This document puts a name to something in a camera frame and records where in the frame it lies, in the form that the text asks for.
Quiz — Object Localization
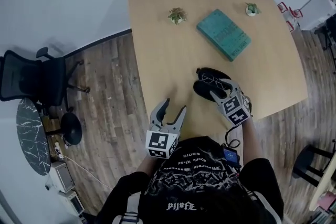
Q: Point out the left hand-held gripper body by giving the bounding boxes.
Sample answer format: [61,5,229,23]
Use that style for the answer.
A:
[145,123,182,159]

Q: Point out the small black device blue screen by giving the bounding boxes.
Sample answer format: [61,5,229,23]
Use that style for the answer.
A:
[222,147,240,166]

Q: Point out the black glasses case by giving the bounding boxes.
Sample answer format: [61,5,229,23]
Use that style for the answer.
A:
[193,67,233,104]

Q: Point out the white microwave-like appliance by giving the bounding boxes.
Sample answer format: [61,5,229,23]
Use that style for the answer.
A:
[58,190,85,216]

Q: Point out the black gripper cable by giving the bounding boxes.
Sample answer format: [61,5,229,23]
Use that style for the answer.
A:
[224,125,242,151]

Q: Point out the white cable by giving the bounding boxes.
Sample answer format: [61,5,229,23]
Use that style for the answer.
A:
[62,155,114,190]

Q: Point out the white box appliance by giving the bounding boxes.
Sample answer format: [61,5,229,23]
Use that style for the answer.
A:
[49,161,76,193]

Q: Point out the person's right forearm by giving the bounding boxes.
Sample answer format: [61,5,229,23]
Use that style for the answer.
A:
[239,115,264,164]

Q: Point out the black mesh office chair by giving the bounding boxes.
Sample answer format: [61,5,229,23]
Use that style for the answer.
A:
[0,47,91,114]

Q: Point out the teal hardcover book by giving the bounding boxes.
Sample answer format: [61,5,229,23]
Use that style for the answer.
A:
[196,8,252,62]

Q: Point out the clear bin with red latches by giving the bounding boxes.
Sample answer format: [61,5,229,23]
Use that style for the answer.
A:
[277,2,303,33]

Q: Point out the person's black printed t-shirt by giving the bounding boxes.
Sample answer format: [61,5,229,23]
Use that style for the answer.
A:
[95,135,285,224]

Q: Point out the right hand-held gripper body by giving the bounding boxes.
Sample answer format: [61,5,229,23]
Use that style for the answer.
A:
[221,87,252,127]

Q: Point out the round black marble table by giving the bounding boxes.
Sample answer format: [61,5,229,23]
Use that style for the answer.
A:
[16,98,51,177]

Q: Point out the black round pedestal base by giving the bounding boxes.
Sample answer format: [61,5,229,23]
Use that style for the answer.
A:
[60,112,83,146]

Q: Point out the black tripod stand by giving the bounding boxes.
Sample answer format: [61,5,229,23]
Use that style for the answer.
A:
[313,14,336,74]

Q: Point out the large white storage bin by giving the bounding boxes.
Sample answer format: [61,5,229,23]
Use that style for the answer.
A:
[298,0,336,31]

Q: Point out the grey harness strap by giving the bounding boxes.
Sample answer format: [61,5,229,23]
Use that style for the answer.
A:
[114,211,140,224]

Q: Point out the small variegated potted plant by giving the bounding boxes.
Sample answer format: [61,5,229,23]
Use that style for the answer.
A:
[167,7,188,26]

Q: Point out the white power strip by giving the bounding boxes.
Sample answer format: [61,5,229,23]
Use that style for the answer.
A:
[53,141,65,160]

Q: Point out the person's left forearm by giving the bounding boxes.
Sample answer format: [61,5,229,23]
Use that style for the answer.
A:
[135,152,160,174]

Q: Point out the small green potted plant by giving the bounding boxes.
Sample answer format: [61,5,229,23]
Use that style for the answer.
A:
[244,2,262,17]

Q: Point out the pink book stack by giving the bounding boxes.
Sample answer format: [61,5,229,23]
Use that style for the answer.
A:
[316,190,336,224]

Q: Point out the black stool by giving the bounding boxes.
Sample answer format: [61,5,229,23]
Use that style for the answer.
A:
[292,140,336,187]

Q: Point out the thin wire-frame glasses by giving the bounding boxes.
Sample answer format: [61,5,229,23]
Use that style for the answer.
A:
[202,72,229,91]

